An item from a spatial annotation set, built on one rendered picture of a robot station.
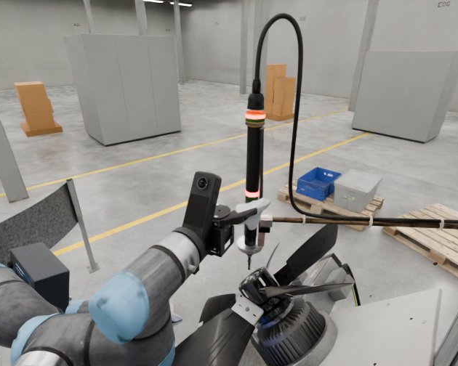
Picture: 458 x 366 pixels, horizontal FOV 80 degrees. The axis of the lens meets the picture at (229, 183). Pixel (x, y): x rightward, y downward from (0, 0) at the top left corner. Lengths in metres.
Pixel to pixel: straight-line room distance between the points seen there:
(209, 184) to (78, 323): 0.28
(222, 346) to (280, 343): 0.19
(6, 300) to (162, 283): 0.42
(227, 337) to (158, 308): 0.52
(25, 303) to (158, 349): 0.37
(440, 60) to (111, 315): 7.51
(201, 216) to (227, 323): 0.52
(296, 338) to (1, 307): 0.74
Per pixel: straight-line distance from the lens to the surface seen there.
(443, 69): 7.58
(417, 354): 0.80
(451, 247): 3.60
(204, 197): 0.46
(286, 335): 0.95
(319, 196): 3.77
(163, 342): 0.46
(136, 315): 0.37
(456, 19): 12.87
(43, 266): 1.20
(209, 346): 0.90
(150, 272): 0.39
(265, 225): 0.71
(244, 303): 0.97
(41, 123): 8.53
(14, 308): 0.74
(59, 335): 0.49
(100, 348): 0.48
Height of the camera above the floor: 1.93
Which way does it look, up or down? 26 degrees down
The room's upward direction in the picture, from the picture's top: straight up
